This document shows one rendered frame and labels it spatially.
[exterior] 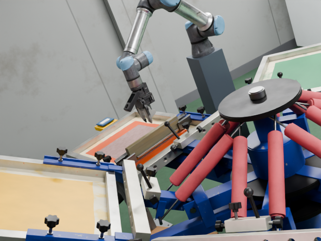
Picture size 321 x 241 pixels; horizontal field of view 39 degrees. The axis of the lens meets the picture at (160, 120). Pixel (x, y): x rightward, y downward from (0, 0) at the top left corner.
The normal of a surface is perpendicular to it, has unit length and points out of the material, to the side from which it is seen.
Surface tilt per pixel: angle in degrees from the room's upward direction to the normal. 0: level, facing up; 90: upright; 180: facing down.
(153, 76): 90
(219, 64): 90
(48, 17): 90
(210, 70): 90
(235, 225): 58
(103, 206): 32
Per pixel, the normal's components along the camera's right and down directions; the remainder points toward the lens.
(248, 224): -0.47, -0.06
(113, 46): 0.38, 0.22
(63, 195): 0.19, -0.94
